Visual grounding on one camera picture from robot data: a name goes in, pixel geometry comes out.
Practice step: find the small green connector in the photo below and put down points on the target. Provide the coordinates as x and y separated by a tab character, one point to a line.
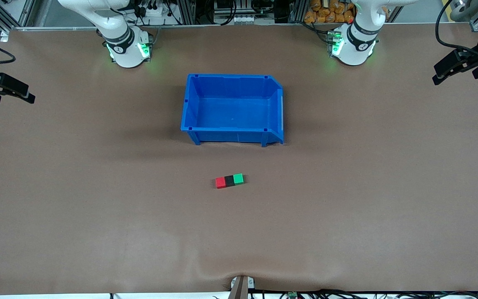
292	295

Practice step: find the white terminal block device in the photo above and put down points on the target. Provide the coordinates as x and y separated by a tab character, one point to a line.
243	14

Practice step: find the metal table edge clamp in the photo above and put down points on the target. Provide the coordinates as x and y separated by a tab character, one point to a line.
242	286

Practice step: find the orange bagged items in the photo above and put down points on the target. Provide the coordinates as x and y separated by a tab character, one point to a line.
328	12

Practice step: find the red cube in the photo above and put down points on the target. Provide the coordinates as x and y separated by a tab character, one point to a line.
220	182

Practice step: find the black cube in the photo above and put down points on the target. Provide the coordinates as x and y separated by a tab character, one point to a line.
229	180

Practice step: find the white power strip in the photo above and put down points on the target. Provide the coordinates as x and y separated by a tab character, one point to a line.
152	10

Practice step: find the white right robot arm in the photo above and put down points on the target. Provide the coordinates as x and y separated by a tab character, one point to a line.
125	50

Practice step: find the blue plastic storage bin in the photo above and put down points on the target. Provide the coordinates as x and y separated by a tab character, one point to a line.
232	110

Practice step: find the green cube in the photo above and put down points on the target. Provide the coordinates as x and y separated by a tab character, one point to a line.
238	178

